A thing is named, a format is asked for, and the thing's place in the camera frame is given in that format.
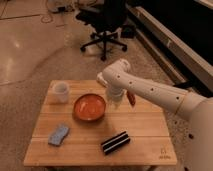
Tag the orange ceramic bowl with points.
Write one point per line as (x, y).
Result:
(89, 107)

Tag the black white striped box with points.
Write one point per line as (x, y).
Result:
(115, 142)

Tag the white plastic cup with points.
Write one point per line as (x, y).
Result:
(61, 91)

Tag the small black box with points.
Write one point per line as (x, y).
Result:
(128, 31)

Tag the long wooden bench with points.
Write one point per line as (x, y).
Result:
(185, 27)

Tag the blue sponge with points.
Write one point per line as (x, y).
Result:
(57, 137)

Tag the black office chair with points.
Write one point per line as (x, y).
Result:
(105, 18)

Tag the wooden table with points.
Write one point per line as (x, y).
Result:
(150, 142)

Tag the red chili pepper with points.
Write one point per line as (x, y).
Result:
(131, 98)

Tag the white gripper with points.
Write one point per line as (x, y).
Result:
(114, 93)

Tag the white plastic bottle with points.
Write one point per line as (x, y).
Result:
(101, 80)

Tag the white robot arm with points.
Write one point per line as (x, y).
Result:
(194, 108)

